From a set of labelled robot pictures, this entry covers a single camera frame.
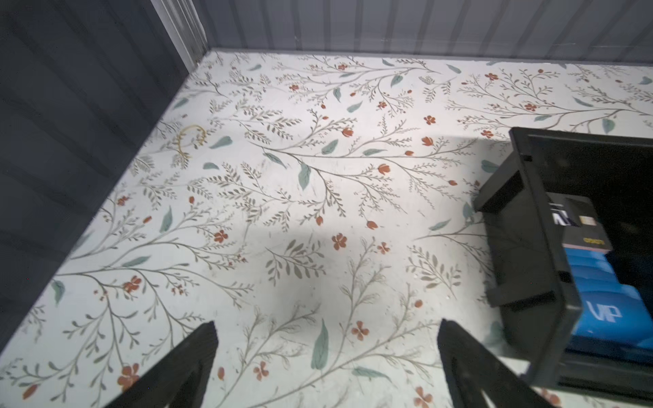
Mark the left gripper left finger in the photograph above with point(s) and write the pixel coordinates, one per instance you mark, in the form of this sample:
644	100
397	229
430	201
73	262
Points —
180	378

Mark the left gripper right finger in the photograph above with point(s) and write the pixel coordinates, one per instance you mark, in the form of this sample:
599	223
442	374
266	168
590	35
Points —
475	377

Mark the blue VIP card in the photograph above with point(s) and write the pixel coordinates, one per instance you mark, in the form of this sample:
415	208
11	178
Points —
612	312

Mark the blue card in bin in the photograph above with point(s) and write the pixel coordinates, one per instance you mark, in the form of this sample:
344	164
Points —
593	273

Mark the dark card in bin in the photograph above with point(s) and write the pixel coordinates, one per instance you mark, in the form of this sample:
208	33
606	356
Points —
577	223

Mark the black plastic bin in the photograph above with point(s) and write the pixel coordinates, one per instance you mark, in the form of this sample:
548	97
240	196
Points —
535	290

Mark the thin yellow rubber band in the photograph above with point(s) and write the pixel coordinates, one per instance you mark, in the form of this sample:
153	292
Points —
193	136

